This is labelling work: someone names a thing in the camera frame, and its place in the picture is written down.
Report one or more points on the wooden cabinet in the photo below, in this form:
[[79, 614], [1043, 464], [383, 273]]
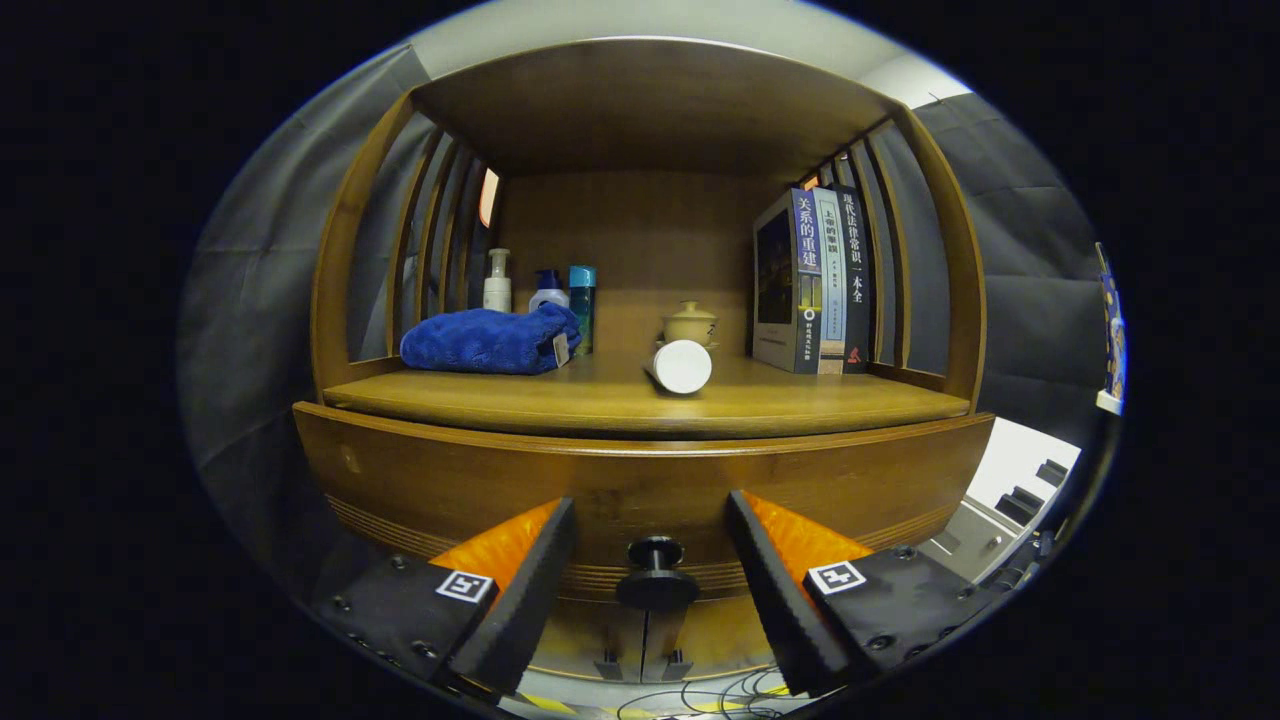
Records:
[[640, 230]]

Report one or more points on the beige lidded teacup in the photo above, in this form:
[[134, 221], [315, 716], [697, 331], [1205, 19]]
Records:
[[690, 325]]

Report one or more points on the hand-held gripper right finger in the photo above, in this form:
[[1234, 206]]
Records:
[[780, 600]]

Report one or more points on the blue spine book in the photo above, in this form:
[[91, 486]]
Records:
[[808, 280]]

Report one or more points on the wooden countertop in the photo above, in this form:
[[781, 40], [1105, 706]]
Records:
[[600, 400]]

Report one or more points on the teal bottle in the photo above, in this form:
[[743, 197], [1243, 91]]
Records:
[[583, 310]]

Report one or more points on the blue towel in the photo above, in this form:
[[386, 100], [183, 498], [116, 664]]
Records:
[[480, 340]]

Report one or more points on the small white shelf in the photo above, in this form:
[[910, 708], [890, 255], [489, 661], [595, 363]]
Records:
[[1108, 403]]

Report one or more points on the blue dotted gift bag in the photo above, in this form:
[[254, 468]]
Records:
[[1113, 340]]

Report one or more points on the white tube with green print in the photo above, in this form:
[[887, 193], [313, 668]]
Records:
[[682, 367]]

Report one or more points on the wooden cabinet door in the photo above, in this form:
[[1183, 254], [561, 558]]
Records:
[[720, 640], [580, 640]]

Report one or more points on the white pump bottle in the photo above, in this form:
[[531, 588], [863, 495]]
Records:
[[497, 293]]

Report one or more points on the white bottle with blue cap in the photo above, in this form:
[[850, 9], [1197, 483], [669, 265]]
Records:
[[550, 298]]

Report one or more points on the wooden drawer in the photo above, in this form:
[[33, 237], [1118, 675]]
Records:
[[650, 480]]

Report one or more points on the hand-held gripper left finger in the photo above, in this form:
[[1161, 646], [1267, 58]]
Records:
[[525, 605]]

